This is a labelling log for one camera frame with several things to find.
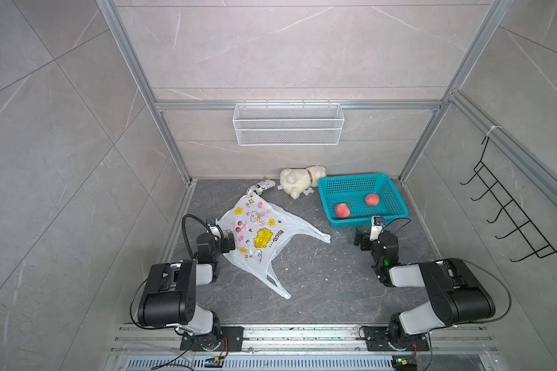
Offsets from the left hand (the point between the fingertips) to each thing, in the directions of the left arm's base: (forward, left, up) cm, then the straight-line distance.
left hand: (220, 230), depth 94 cm
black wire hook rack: (-25, -92, +28) cm, 100 cm away
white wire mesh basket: (+39, -28, +24) cm, 54 cm away
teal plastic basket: (+18, -62, -5) cm, 64 cm away
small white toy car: (+26, -16, -2) cm, 31 cm away
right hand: (-2, -62, +1) cm, 62 cm away
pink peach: (+8, -53, 0) cm, 54 cm away
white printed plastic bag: (+1, -17, -1) cm, 17 cm away
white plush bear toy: (+22, -33, +5) cm, 40 cm away
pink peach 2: (+14, -68, 0) cm, 70 cm away
